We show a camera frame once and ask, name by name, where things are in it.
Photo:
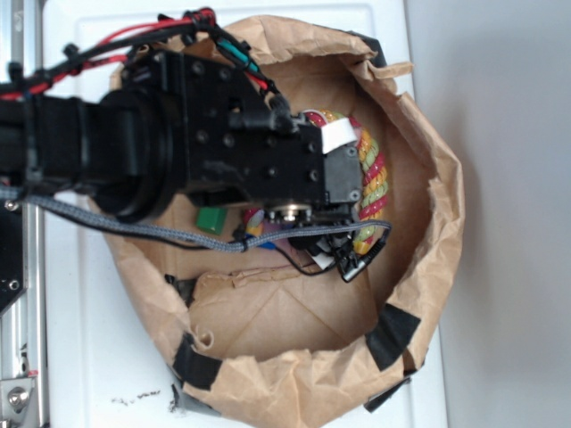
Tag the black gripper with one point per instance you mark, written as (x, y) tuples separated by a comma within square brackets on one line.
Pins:
[(247, 152)]

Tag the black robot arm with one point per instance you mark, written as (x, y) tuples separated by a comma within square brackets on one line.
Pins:
[(179, 124)]

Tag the green rectangular block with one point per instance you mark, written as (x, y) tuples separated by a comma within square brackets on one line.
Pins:
[(211, 220)]

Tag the brown paper bag box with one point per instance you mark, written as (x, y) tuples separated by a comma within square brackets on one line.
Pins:
[(259, 342)]

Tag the black mounting plate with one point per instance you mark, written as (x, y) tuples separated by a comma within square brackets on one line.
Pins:
[(13, 284)]

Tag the multicolour rope arch toy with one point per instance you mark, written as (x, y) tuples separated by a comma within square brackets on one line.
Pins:
[(375, 185)]

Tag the aluminium frame rail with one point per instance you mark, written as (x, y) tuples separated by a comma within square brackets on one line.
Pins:
[(24, 399)]

